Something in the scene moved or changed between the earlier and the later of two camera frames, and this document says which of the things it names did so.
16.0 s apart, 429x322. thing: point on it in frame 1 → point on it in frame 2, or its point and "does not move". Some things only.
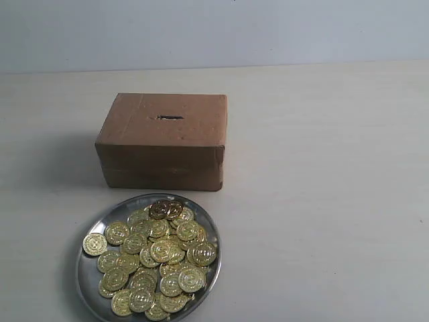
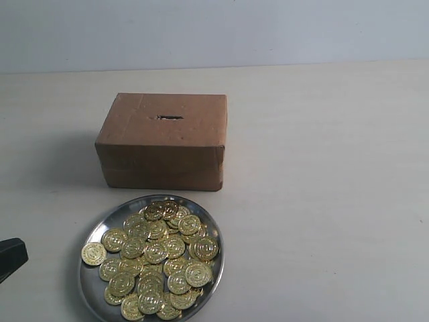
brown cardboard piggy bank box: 164,141 does not move
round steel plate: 151,257 does not move
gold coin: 94,244 → 93,253
